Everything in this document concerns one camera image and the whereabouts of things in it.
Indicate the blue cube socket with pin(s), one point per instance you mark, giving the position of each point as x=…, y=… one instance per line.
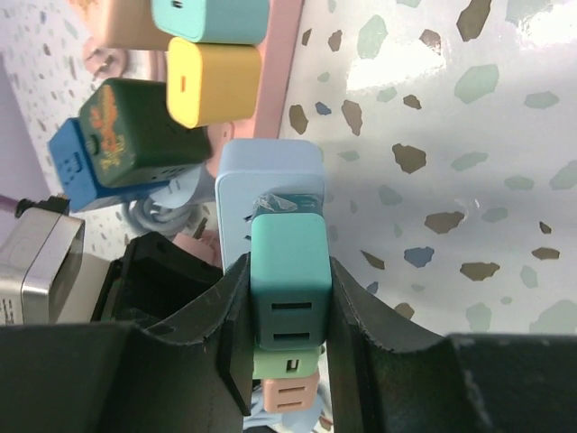
x=78, y=178

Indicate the light blue power strip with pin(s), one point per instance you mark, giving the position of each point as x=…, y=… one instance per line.
x=250, y=168

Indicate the yellow charger plug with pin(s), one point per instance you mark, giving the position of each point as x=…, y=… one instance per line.
x=211, y=83

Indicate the pink deer cube socket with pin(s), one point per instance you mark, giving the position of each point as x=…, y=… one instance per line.
x=121, y=24

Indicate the turquoise charger plug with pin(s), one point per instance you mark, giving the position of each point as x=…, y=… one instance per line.
x=213, y=21

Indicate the teal green charger plug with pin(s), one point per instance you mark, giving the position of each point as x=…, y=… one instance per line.
x=291, y=280

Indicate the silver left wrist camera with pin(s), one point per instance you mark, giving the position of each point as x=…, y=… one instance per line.
x=40, y=262

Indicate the pink power strip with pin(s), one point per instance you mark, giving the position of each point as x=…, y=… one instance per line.
x=277, y=51

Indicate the light green charger plug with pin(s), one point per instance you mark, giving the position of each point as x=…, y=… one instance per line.
x=284, y=364

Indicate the pink brown charger plug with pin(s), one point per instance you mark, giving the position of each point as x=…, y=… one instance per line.
x=291, y=394

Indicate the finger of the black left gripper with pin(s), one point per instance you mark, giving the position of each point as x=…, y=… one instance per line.
x=153, y=280

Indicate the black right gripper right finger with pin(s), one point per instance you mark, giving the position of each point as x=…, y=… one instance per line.
x=388, y=374

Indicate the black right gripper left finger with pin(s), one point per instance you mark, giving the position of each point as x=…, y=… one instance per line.
x=192, y=372

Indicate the dark green cube socket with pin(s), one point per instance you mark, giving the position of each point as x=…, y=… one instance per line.
x=131, y=137

